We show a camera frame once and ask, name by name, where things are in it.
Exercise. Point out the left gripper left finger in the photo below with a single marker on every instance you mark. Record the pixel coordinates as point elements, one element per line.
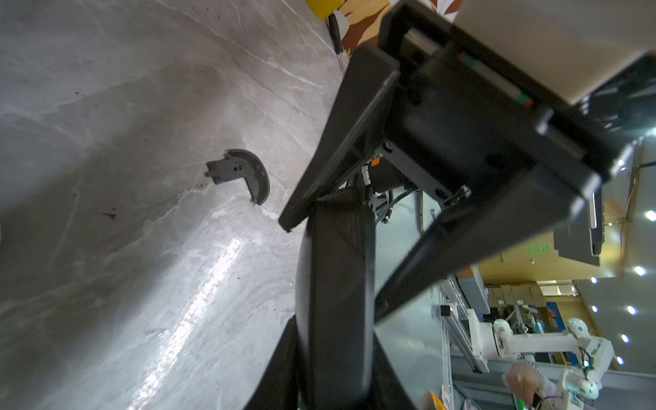
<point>329,356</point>

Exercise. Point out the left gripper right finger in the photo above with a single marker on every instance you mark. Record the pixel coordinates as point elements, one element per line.
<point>352,133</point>

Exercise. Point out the black mouse battery cover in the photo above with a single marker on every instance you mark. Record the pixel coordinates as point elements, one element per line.
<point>241,164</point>

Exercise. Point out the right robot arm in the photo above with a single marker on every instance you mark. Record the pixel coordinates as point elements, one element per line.
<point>505,157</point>

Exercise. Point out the black screwdriver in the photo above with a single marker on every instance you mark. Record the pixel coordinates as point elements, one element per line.
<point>334,32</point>

